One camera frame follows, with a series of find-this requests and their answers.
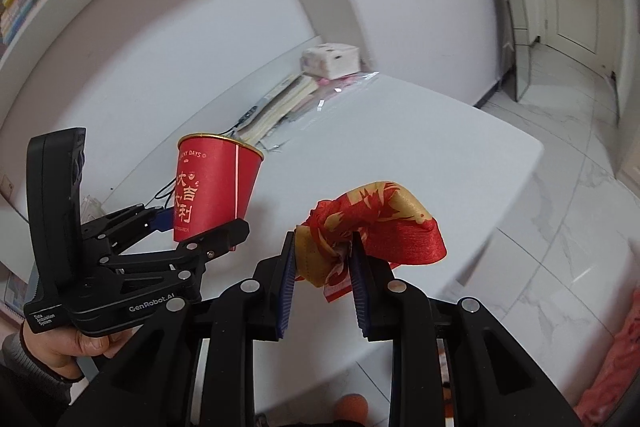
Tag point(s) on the row of colourful picture books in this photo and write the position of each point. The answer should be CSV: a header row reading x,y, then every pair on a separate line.
x,y
10,294

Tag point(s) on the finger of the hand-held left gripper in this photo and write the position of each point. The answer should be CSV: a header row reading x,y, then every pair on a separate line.
x,y
227,234
162,219

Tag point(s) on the person's left hand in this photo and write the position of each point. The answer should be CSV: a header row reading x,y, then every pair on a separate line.
x,y
70,347

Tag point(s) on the white tissue pack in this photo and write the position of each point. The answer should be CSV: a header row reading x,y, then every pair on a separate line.
x,y
330,59

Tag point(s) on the clear glass jar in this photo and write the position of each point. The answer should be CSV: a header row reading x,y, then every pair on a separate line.
x,y
94,207

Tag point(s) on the orange pink cloth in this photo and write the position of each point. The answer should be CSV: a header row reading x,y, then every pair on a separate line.
x,y
615,367

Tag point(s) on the clear plastic sleeve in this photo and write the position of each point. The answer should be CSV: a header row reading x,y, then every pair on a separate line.
x,y
345,87

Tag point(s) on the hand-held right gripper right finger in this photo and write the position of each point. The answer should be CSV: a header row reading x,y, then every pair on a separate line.
x,y
361,297

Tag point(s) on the person's left forearm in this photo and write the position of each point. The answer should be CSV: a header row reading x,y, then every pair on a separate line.
x,y
22,369

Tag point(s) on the grey inline controller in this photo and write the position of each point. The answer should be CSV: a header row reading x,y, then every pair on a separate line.
x,y
248,113

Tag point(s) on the red paper cup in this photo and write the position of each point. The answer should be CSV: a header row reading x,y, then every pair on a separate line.
x,y
215,187

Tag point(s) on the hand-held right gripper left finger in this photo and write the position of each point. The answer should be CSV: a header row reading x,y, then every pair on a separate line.
x,y
285,287

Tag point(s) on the orange slipper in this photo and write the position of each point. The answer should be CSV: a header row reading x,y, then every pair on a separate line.
x,y
350,409

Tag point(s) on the red gold fabric ribbon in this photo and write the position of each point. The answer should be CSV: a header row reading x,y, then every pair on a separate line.
x,y
390,227

